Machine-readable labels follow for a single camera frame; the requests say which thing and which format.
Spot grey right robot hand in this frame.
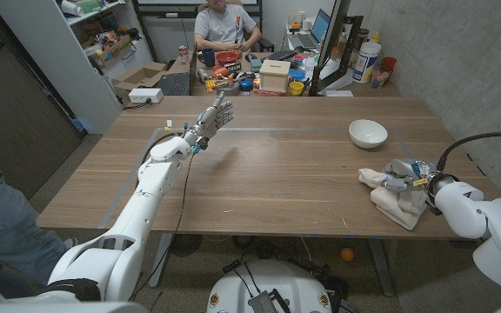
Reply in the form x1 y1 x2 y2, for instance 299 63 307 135
383 157 437 193

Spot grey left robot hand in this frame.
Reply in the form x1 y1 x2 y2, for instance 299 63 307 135
183 90 235 151

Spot white cloth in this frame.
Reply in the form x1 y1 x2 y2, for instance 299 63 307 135
357 167 429 231

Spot white domed robot base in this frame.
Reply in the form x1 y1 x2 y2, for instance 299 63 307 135
206 259 333 313

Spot white ceramic bowl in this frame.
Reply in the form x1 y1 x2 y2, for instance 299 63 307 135
348 118 390 150

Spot red bowl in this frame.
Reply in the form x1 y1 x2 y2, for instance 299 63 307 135
215 50 240 66

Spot grey tape strip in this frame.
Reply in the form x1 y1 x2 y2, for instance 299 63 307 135
390 127 409 160
97 128 163 230

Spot cluttered wooden desk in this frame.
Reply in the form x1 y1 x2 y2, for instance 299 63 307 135
189 50 402 97

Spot black keyboard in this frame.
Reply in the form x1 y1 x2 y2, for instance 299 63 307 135
157 72 190 97
267 49 298 62

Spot dark blue mug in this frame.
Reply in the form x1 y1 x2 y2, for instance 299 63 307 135
197 47 217 68

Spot white power box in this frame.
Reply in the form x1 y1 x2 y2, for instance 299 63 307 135
127 87 164 104

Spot light wooden slot box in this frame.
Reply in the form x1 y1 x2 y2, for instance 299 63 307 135
258 59 291 94

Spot open cardboard box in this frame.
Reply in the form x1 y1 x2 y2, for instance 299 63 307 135
110 61 169 105

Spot seated person in grey shirt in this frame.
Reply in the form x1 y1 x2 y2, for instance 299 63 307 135
193 0 263 52

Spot clear glass with items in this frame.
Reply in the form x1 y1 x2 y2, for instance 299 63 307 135
371 64 391 90

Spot grey table leg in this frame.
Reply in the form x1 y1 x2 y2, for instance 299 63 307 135
148 233 174 289
368 237 396 297

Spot red plastic cup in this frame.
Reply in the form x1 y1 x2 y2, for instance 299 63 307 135
379 56 397 74

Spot white canister with label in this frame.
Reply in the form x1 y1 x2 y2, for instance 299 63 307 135
351 41 383 84

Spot cardboard box with toys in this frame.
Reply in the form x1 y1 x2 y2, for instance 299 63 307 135
90 34 133 69

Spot black round fan grille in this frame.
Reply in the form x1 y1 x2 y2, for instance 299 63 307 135
170 233 204 257

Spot dark jar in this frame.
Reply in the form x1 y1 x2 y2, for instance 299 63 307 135
354 28 371 53

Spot open silver laptop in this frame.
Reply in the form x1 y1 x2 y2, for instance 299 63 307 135
285 8 332 50

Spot black monitor on stand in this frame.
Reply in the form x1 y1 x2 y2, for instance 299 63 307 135
309 0 364 97

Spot white shelf unit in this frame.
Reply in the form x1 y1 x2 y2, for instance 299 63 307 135
0 0 154 135

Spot green box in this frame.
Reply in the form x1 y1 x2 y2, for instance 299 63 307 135
76 0 104 14

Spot black finned electronics module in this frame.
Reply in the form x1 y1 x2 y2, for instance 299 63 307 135
248 289 293 313

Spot standing person in blue jeans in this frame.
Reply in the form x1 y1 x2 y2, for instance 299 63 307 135
0 150 77 299

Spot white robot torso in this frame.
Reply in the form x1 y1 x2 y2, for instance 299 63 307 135
0 276 147 313

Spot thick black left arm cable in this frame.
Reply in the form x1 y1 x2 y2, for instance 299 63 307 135
139 131 182 183

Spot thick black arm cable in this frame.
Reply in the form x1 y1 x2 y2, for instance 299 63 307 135
436 131 501 173
139 131 182 183

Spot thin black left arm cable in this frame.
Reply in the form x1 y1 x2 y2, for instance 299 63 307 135
129 152 196 302

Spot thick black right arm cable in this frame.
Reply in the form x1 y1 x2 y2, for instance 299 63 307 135
436 131 501 173

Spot tangled black cables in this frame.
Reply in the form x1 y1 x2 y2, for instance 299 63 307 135
222 236 351 305

